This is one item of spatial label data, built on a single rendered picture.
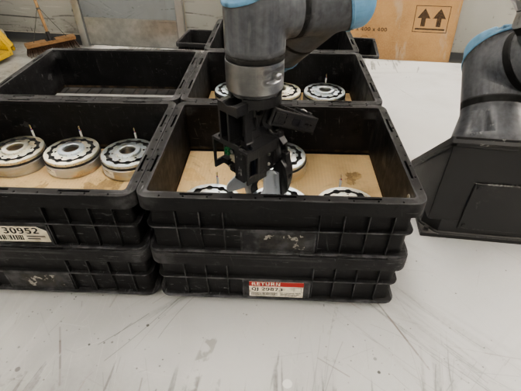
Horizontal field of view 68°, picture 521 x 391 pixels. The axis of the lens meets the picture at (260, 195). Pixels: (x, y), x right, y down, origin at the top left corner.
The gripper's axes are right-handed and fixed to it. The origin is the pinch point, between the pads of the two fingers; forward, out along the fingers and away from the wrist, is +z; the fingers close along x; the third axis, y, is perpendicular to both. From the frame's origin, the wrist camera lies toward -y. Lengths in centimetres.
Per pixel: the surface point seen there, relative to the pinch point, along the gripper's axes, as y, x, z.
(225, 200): 10.6, 2.8, -7.7
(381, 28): -274, -128, 52
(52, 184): 22.1, -32.9, 2.1
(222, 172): -2.2, -13.2, 2.1
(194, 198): 13.5, -0.5, -7.8
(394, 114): -72, -13, 15
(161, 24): -175, -301, 62
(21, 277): 34.0, -24.3, 10.8
